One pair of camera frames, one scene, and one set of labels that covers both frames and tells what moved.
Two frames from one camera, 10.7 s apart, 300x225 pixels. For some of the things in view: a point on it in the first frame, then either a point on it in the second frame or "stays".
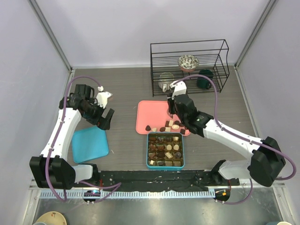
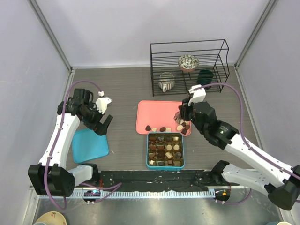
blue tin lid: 89,144 stays
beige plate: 52,218 stays
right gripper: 170,101 to 184,109
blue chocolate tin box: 165,150 stays
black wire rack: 196,66 stays
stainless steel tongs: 170,115 to 177,117
